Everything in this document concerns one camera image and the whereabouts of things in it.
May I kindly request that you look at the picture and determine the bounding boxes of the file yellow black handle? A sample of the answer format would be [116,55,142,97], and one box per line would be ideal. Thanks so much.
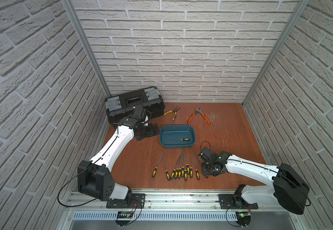
[185,153,189,176]
[189,152,193,178]
[178,153,182,179]
[181,153,185,178]
[184,163,188,181]
[191,153,201,180]
[174,156,180,179]
[170,160,178,180]

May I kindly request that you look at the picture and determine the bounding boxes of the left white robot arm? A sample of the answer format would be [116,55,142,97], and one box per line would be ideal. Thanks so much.
[77,116,154,201]

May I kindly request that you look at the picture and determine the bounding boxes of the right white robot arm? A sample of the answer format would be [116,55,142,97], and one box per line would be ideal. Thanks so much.
[198,148,311,215]

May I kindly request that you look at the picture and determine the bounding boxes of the teal plastic storage box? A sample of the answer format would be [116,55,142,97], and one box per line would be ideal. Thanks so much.
[159,125,196,149]

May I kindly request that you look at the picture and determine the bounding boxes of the black plastic toolbox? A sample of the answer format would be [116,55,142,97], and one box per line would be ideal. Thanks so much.
[105,87,165,127]

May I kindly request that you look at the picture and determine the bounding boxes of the right controller board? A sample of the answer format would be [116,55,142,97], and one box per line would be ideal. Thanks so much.
[235,212,251,228]

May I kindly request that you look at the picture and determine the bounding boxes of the controller board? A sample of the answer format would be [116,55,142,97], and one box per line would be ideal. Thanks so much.
[115,211,138,227]
[235,212,251,228]

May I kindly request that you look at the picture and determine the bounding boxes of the left controller board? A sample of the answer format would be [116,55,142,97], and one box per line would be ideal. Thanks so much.
[115,211,138,227]

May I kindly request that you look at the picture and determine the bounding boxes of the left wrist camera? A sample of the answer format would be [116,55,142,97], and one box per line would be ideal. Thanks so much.
[131,105,150,122]

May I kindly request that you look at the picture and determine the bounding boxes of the yellow handled pliers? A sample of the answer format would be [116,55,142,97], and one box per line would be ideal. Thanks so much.
[164,106,181,121]

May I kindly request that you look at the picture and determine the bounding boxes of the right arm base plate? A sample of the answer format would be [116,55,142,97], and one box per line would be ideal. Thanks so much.
[218,194,258,209]

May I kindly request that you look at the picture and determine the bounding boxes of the orange handled pliers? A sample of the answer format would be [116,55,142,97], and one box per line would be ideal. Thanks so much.
[187,108,211,126]

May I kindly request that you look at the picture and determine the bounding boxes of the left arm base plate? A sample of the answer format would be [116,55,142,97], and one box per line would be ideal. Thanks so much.
[106,193,146,209]

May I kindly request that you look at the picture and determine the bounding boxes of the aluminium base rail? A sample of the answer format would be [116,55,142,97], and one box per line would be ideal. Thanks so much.
[62,189,288,222]

